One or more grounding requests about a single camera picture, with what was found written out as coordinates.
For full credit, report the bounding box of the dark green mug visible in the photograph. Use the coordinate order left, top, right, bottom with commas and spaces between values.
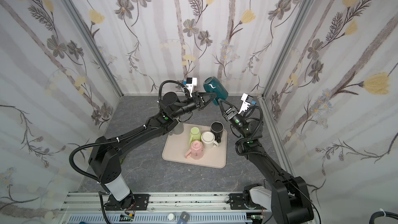
203, 76, 229, 105

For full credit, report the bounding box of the black mug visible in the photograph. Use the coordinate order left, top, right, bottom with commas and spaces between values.
210, 121, 224, 144

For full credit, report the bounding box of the pink mug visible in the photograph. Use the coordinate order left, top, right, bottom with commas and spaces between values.
185, 141, 204, 160

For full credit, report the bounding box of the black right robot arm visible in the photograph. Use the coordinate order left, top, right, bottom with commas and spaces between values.
218, 99, 314, 224

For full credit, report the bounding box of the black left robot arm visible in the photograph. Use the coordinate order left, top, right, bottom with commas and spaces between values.
69, 82, 217, 210

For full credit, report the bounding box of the light green mug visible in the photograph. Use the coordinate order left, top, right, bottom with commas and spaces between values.
189, 127, 202, 146

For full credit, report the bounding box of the grey mug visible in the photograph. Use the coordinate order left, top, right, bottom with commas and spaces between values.
172, 122, 184, 135

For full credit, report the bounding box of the white mug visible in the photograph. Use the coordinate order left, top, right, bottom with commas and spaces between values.
201, 131, 219, 149

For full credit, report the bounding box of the beige plastic tray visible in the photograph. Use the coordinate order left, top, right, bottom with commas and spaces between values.
162, 124, 228, 169

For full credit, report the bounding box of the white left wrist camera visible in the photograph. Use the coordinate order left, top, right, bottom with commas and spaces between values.
183, 77, 198, 96

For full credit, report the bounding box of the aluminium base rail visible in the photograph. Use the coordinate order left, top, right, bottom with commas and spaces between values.
55, 192, 277, 224

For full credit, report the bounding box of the black corrugated cable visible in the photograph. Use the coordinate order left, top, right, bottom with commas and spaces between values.
368, 209, 398, 224

